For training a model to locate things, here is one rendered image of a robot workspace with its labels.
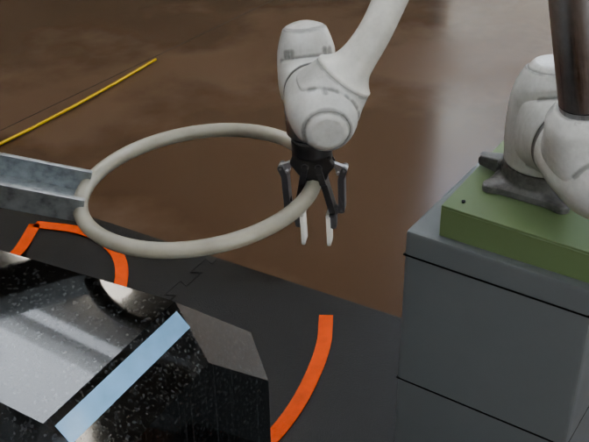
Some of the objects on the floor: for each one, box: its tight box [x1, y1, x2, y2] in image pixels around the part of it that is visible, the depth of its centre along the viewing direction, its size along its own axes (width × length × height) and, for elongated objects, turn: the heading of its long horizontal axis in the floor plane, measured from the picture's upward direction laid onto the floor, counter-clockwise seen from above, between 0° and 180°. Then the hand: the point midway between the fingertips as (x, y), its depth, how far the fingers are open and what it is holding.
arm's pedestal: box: [394, 163, 589, 442], centre depth 214 cm, size 50×50×80 cm
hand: (316, 227), depth 178 cm, fingers closed on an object, 4 cm apart
